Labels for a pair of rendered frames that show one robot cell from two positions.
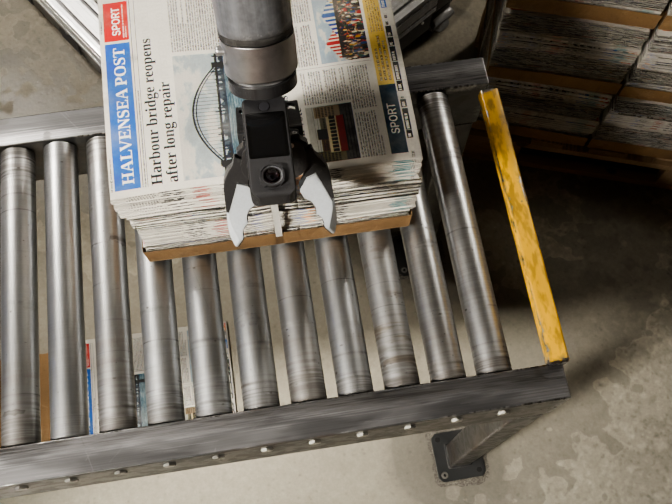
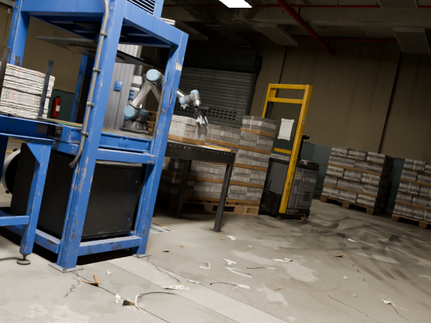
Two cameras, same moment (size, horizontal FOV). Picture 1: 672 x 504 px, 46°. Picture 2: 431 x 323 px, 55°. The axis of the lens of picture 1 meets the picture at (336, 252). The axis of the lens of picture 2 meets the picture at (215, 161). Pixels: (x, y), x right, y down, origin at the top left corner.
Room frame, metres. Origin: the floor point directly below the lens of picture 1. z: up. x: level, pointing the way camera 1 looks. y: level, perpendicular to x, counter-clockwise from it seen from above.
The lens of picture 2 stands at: (-2.36, 2.91, 0.89)
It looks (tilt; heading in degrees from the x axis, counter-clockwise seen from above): 3 degrees down; 311
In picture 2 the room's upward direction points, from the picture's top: 12 degrees clockwise
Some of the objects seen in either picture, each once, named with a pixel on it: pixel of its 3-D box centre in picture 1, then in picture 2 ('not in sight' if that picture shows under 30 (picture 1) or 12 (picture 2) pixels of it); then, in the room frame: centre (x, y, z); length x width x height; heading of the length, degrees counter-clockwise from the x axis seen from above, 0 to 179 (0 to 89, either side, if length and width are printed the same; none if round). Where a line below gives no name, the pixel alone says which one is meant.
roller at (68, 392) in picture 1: (65, 284); not in sight; (0.36, 0.39, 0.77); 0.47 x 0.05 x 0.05; 10
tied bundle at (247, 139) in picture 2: not in sight; (238, 140); (1.02, -1.35, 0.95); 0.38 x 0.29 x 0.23; 171
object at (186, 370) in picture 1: (154, 388); (152, 227); (0.37, 0.42, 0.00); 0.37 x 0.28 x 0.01; 100
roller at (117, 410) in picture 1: (110, 277); not in sight; (0.37, 0.33, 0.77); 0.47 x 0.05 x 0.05; 10
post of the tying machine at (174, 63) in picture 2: not in sight; (158, 145); (-0.18, 1.02, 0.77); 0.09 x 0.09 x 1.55; 10
